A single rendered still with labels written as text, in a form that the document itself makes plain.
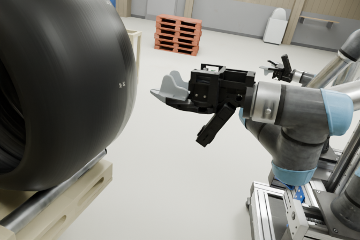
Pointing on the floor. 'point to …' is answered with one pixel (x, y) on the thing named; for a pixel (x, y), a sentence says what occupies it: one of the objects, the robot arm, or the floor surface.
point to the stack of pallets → (178, 34)
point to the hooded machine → (275, 27)
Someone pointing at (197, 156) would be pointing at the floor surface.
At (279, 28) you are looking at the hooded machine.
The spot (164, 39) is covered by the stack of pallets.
